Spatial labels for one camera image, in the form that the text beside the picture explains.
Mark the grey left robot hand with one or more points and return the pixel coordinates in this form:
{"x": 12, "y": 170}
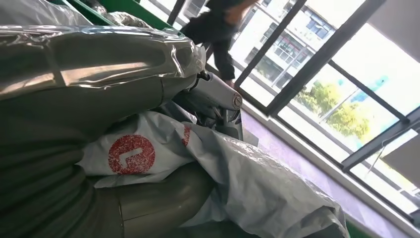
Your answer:
{"x": 98, "y": 82}

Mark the dark window frame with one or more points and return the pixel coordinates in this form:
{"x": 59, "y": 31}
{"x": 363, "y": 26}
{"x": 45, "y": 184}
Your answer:
{"x": 320, "y": 59}

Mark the person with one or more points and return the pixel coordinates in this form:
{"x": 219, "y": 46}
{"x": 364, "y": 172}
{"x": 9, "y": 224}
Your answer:
{"x": 216, "y": 29}

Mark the green crate holding black coils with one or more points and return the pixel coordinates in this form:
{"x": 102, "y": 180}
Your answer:
{"x": 131, "y": 8}

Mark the grey package with red print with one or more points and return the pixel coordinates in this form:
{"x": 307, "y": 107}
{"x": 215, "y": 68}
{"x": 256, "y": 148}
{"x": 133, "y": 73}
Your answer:
{"x": 262, "y": 190}

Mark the large grey express package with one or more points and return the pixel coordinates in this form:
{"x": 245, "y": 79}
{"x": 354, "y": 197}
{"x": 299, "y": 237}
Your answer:
{"x": 32, "y": 13}

